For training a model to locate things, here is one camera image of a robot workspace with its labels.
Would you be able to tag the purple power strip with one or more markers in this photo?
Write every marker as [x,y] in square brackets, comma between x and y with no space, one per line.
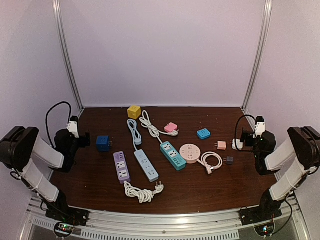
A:
[121,167]

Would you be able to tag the dark blue cube adapter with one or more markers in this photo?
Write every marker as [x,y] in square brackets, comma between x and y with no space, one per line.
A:
[103,143]

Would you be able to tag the teal power strip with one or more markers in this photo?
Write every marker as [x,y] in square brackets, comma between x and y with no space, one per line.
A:
[173,156]

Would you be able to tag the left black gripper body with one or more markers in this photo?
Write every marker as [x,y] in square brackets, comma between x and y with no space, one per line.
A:
[83,144]

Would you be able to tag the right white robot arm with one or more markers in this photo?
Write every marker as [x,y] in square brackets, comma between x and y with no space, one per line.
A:
[301,149]

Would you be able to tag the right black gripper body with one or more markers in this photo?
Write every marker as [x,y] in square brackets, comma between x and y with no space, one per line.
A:
[248,135]

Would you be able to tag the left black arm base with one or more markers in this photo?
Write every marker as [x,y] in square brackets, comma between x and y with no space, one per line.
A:
[59,210]

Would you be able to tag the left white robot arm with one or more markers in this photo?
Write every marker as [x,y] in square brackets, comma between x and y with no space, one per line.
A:
[21,145]

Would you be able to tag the blue plug adapter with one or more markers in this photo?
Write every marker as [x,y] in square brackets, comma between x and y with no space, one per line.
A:
[203,134]

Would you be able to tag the small peach plug adapter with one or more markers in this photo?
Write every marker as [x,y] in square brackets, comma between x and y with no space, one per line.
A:
[221,145]

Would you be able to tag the pink cube adapter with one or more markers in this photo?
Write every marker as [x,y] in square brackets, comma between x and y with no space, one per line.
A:
[170,127]

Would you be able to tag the aluminium frame post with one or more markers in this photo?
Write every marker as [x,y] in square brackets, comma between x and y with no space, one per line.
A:
[65,53]
[264,31]

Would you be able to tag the aluminium front rail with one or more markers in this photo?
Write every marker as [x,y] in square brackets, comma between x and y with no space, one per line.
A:
[219,225]

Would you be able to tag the right aluminium frame post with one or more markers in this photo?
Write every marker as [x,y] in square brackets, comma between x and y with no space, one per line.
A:
[264,31]

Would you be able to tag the left aluminium frame post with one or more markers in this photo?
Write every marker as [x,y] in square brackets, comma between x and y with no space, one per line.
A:
[65,53]

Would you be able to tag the dark grey charger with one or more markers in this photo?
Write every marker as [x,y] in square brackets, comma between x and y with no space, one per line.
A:
[229,160]

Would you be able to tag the grey-blue power strip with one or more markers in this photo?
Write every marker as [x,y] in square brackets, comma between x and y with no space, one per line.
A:
[146,165]

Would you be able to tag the pink round socket base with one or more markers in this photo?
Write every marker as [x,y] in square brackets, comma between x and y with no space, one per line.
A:
[191,153]

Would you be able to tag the white charger block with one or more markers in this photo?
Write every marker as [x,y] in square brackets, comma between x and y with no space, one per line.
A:
[237,144]

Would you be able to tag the yellow cube adapter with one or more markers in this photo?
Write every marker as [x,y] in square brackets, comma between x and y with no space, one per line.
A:
[134,112]

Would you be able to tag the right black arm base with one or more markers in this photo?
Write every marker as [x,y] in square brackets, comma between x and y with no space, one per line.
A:
[266,210]

